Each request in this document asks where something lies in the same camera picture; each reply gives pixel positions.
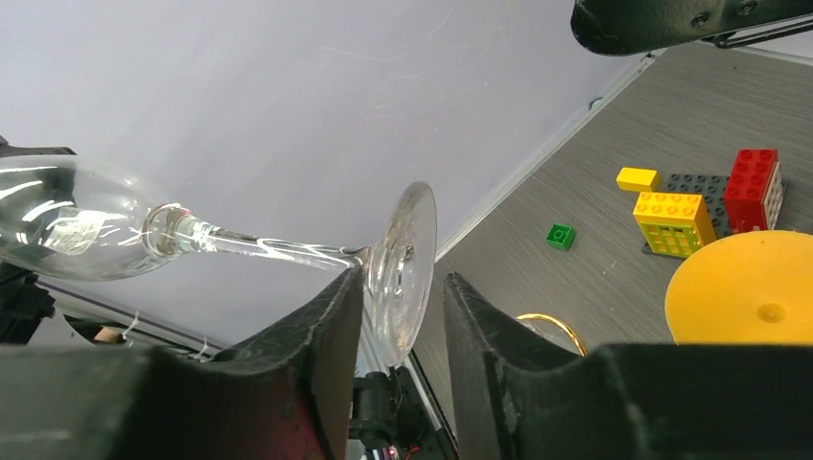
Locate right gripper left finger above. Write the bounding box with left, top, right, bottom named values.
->
left=1, top=269, right=363, bottom=459

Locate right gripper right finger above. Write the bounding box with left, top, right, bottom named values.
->
left=443, top=273, right=812, bottom=459

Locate gold wine glass rack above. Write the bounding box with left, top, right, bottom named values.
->
left=515, top=312, right=588, bottom=357

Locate orange plastic goblet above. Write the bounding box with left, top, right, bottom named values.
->
left=664, top=230, right=812, bottom=346

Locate small clear wine glass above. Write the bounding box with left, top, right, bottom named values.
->
left=1, top=153, right=437, bottom=367

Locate dark green toy block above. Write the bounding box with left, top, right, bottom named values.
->
left=546, top=223, right=576, bottom=251

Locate yellow toy block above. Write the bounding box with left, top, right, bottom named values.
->
left=633, top=192, right=717, bottom=259

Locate small yellow toy brick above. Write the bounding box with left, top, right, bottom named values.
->
left=616, top=167, right=661, bottom=193

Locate red toy block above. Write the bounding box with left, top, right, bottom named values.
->
left=723, top=149, right=784, bottom=234

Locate black music stand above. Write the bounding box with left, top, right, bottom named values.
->
left=570, top=0, right=812, bottom=57

